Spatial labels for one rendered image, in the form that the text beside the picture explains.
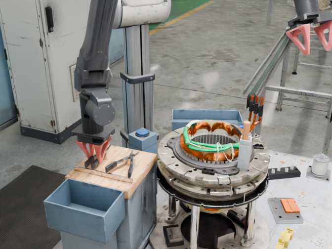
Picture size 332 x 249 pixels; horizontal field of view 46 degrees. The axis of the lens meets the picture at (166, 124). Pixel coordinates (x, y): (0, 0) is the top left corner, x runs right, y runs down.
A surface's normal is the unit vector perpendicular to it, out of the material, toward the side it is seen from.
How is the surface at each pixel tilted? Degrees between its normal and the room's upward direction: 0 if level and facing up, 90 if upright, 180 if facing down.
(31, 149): 0
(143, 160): 0
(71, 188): 90
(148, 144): 90
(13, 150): 0
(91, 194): 90
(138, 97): 90
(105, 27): 112
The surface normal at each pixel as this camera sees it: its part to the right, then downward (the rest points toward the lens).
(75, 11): 0.92, 0.18
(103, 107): 0.49, 0.37
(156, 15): 0.44, 0.73
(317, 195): 0.00, -0.89
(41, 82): -0.43, 0.40
